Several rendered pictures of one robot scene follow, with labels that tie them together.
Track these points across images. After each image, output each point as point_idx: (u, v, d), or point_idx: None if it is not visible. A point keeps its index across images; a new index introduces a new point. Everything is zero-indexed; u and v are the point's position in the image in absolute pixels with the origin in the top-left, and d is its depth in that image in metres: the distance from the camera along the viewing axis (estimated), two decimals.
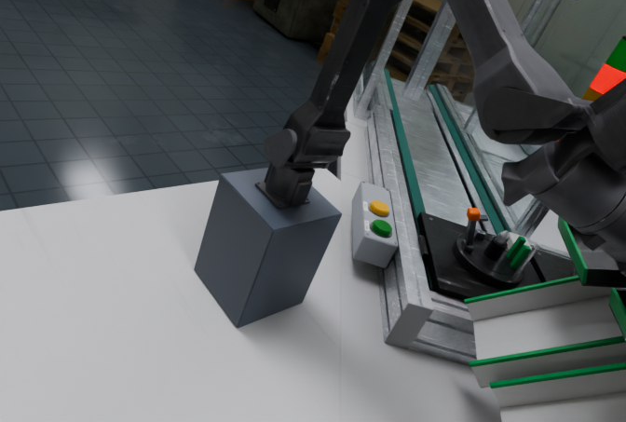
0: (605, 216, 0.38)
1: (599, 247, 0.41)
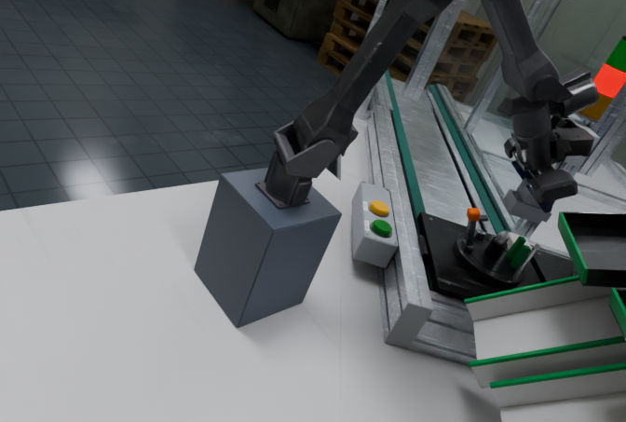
0: (537, 135, 0.79)
1: (520, 151, 0.82)
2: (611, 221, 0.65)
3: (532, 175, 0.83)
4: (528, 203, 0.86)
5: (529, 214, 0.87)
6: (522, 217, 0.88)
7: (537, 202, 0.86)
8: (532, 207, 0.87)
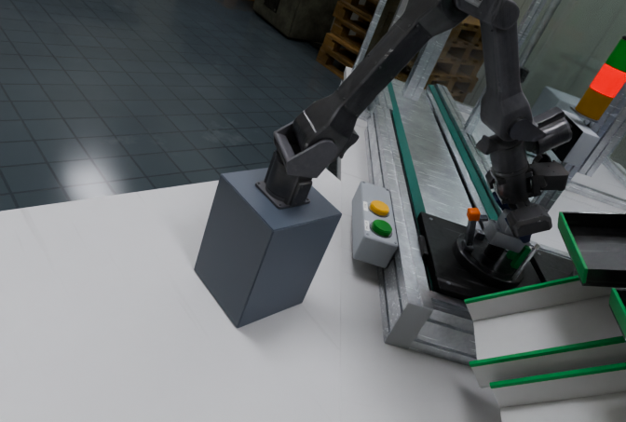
0: (514, 171, 0.82)
1: (498, 185, 0.86)
2: (611, 221, 0.65)
3: (510, 209, 0.86)
4: (508, 234, 0.90)
5: (509, 244, 0.91)
6: (501, 247, 0.91)
7: None
8: (511, 238, 0.90)
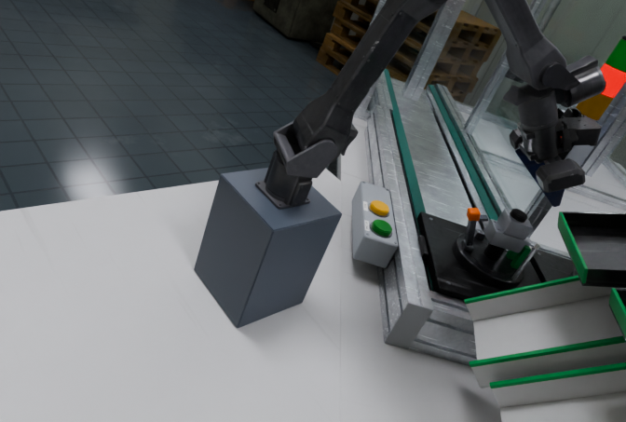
0: (544, 124, 0.78)
1: (526, 141, 0.81)
2: (611, 221, 0.65)
3: (537, 162, 0.83)
4: (508, 234, 0.90)
5: (509, 244, 0.91)
6: (501, 247, 0.91)
7: (515, 233, 0.89)
8: (511, 238, 0.90)
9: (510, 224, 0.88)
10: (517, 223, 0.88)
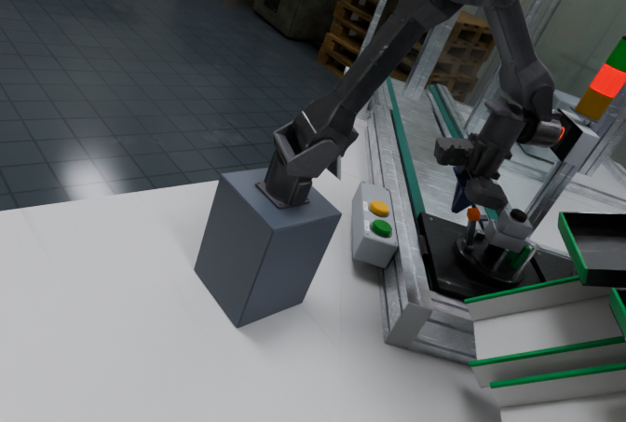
0: None
1: None
2: (611, 221, 0.65)
3: None
4: (508, 234, 0.90)
5: (509, 244, 0.91)
6: (501, 247, 0.91)
7: (515, 233, 0.89)
8: (511, 238, 0.90)
9: (510, 224, 0.88)
10: (517, 223, 0.88)
